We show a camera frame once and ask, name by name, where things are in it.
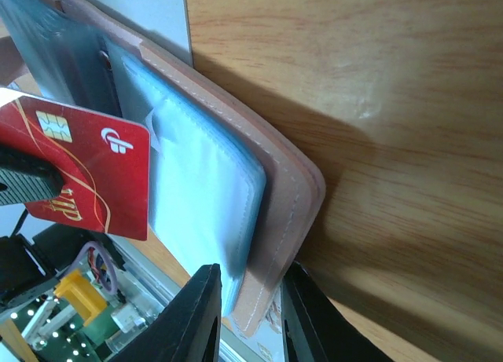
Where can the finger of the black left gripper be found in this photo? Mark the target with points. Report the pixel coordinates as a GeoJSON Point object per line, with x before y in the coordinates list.
{"type": "Point", "coordinates": [26, 178]}

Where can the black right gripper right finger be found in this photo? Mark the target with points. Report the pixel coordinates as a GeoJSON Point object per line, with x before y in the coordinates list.
{"type": "Point", "coordinates": [313, 329]}

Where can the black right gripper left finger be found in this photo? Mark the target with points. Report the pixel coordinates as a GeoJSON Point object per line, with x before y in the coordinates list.
{"type": "Point", "coordinates": [186, 329]}

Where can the pink leather card holder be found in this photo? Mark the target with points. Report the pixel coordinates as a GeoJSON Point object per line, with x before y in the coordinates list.
{"type": "Point", "coordinates": [226, 187]}

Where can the white card pile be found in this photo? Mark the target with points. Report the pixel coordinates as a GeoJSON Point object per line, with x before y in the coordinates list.
{"type": "Point", "coordinates": [266, 344]}

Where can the white VIP card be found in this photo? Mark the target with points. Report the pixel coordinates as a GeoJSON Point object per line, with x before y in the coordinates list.
{"type": "Point", "coordinates": [165, 22]}

